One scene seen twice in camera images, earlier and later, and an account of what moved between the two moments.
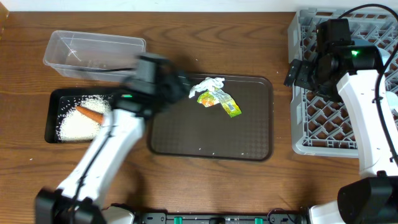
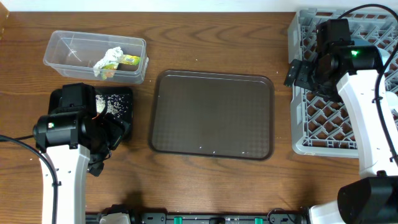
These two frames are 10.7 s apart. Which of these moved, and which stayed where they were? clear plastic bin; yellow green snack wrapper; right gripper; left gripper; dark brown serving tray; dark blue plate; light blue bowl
Moved: yellow green snack wrapper; left gripper
Stayed: clear plastic bin; dark blue plate; right gripper; light blue bowl; dark brown serving tray
